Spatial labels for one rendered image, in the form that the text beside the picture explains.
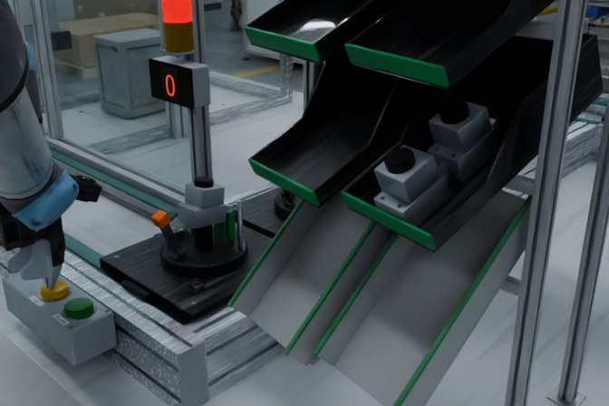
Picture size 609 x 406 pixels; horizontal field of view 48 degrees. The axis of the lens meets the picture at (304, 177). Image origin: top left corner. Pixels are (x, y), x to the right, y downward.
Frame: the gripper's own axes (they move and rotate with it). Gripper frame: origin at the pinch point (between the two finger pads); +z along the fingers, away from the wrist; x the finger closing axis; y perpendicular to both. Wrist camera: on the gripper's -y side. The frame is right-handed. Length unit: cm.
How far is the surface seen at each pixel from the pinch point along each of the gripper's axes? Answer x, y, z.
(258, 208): 1.4, -39.9, 1.5
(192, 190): 8.3, -20.1, -10.3
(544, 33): 59, -25, -40
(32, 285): -4.8, 1.3, 2.5
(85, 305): 8.1, -0.4, 1.3
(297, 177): 35.3, -15.5, -21.4
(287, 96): -73, -122, 10
